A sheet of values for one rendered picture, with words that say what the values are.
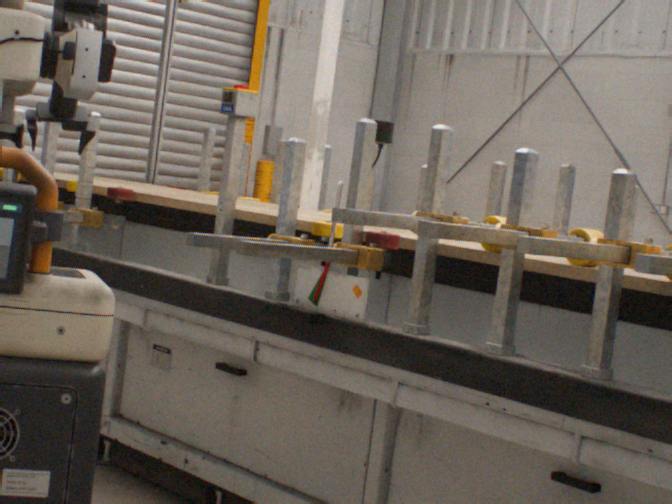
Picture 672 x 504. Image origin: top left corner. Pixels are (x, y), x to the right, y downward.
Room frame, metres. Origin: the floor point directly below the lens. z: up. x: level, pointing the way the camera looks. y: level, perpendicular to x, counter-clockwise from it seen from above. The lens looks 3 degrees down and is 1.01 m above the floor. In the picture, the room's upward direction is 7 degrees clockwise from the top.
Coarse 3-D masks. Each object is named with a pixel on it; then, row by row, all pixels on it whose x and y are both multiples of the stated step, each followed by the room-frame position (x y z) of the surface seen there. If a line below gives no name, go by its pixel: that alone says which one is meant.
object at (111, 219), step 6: (60, 210) 3.89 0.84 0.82; (66, 216) 3.89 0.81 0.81; (72, 216) 3.90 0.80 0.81; (78, 216) 3.91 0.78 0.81; (108, 216) 3.98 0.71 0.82; (114, 216) 4.00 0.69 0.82; (120, 216) 4.01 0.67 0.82; (108, 222) 3.99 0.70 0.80; (114, 222) 4.00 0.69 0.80; (120, 222) 4.01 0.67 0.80
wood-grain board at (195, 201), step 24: (0, 168) 4.90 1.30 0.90; (96, 192) 4.21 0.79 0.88; (144, 192) 4.07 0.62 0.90; (168, 192) 4.44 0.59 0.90; (192, 192) 4.90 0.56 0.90; (240, 216) 3.61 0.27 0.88; (264, 216) 3.53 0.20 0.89; (312, 216) 3.84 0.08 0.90; (408, 240) 3.11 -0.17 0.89; (528, 264) 2.82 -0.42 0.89; (552, 264) 2.77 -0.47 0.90; (648, 288) 2.58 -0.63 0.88
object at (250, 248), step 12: (240, 240) 2.80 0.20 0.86; (240, 252) 2.78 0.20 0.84; (252, 252) 2.79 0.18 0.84; (264, 252) 2.81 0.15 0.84; (276, 252) 2.83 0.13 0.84; (288, 252) 2.85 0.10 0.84; (300, 252) 2.87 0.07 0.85; (312, 252) 2.90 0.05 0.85; (324, 252) 2.92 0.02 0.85; (336, 252) 2.94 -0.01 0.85; (348, 252) 2.97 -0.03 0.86; (384, 264) 3.04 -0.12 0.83
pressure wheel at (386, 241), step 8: (368, 232) 3.04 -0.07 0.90; (376, 232) 3.05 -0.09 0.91; (384, 232) 3.05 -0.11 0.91; (368, 240) 3.03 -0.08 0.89; (376, 240) 3.02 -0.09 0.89; (384, 240) 3.02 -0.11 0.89; (392, 240) 3.02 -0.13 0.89; (384, 248) 3.02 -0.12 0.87; (392, 248) 3.03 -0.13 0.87; (376, 272) 3.05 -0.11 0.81
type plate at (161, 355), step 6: (156, 348) 4.02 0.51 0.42; (162, 348) 4.00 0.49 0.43; (168, 348) 3.98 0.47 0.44; (156, 354) 4.02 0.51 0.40; (162, 354) 4.00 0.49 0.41; (168, 354) 3.97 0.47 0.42; (150, 360) 4.04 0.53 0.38; (156, 360) 4.02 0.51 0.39; (162, 360) 3.99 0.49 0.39; (168, 360) 3.97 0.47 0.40; (156, 366) 4.02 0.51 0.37; (162, 366) 3.99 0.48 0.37; (168, 366) 3.97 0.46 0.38
